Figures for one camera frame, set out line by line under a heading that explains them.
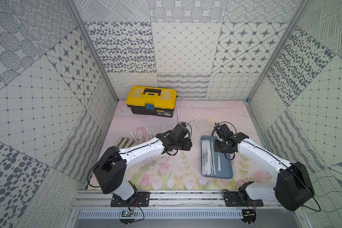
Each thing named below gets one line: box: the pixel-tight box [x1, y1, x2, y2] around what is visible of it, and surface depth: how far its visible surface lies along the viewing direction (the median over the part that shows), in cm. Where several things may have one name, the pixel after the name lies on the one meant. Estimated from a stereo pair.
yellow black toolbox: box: [125, 85, 178, 118], surface depth 103 cm
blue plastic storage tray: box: [200, 135, 234, 180], surface depth 86 cm
